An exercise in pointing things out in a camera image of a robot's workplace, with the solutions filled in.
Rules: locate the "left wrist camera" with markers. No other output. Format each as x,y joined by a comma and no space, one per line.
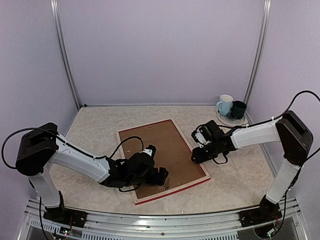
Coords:
150,150

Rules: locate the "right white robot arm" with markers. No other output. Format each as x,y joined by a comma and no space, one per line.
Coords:
296,140

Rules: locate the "white coaster plate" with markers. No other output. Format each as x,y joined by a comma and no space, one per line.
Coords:
231,122

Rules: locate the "dark green mug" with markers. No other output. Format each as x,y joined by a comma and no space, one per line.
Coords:
238,110

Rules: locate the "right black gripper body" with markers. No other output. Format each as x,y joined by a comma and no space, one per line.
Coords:
212,152

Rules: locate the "aluminium corner post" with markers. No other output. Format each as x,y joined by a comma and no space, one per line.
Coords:
259,50
54,5

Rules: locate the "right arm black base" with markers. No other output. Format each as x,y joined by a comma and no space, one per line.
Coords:
266,211

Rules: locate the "light blue mug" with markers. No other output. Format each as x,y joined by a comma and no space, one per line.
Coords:
224,104

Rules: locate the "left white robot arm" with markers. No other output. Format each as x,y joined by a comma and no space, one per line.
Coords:
44,145

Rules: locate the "right aluminium corner post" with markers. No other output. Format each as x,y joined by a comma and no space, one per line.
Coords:
259,50

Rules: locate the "wooden red picture frame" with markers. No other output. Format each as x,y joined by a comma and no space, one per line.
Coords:
200,175

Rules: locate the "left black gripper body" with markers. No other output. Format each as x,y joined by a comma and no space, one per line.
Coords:
151,180

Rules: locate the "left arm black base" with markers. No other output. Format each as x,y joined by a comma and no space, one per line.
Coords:
65,216

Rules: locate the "left aluminium corner post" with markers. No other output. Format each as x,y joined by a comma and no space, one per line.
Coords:
54,5

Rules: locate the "brown backing board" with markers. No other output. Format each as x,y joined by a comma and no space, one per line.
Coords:
170,150

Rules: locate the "aluminium front rail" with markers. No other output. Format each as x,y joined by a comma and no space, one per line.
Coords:
221,225

